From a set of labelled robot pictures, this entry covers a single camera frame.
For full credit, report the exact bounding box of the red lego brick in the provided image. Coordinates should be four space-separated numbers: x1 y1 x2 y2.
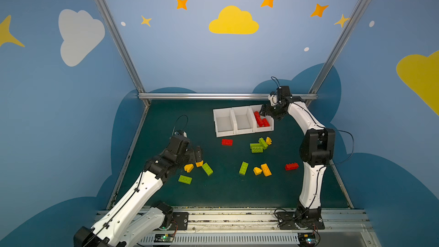
262 118 270 127
285 163 299 171
221 139 233 146
254 111 264 127

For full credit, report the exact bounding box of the green lego brick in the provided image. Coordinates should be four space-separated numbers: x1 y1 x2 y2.
239 161 249 176
250 144 264 153
258 138 268 150
202 163 214 176
178 175 192 185

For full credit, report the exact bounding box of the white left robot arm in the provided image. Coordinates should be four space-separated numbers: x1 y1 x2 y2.
73 130 203 247

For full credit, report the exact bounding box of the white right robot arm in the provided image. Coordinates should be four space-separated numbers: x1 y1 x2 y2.
260 86 336 225

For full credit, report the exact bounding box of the green flat lego brick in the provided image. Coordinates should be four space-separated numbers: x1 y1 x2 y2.
178 175 192 185

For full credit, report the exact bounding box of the white middle bin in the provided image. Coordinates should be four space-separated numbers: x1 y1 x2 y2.
232 106 256 135

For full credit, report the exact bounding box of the white left bin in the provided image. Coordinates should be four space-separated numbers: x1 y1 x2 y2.
213 108 235 138

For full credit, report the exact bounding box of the yellow flat lego brick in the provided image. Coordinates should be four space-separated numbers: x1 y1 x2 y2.
261 164 272 177

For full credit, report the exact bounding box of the left controller board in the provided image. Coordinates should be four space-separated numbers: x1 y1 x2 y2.
153 234 174 244

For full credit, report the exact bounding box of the controller board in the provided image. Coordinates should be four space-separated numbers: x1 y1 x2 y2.
298 233 319 247
153 234 174 244

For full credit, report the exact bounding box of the right controller board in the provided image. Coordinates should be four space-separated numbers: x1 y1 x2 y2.
298 233 319 247

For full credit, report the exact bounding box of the aluminium back rail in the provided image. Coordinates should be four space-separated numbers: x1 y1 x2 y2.
138 92 270 101

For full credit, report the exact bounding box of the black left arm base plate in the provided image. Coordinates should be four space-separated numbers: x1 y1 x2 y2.
155 212 189 231

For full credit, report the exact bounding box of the aluminium right corner post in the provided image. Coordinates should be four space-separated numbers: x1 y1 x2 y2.
308 0 372 100

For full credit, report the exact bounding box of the aluminium corner post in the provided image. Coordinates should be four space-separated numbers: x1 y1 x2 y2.
94 0 150 107
308 0 372 100

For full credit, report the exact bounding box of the aluminium front rail base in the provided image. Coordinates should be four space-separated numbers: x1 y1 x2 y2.
83 206 381 247

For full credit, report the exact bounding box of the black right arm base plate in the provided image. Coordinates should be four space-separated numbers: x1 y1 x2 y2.
274 210 325 231

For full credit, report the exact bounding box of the aluminium left corner post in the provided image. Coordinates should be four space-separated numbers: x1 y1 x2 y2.
94 0 150 107

